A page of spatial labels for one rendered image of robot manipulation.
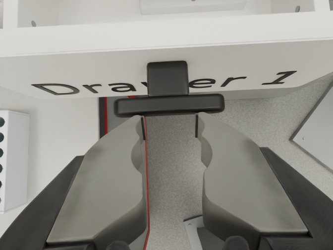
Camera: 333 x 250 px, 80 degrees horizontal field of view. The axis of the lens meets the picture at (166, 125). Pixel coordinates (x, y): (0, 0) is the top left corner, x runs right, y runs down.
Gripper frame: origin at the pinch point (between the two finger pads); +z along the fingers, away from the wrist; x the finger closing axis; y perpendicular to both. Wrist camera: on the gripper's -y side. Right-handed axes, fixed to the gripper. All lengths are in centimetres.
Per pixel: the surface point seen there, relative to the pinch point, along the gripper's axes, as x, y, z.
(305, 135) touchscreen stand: 67, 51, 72
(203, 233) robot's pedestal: 13, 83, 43
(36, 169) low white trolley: -18.7, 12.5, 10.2
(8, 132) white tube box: -19.8, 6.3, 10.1
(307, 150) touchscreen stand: 68, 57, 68
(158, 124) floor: -5, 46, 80
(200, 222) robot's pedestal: 13, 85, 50
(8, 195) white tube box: -20.0, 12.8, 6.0
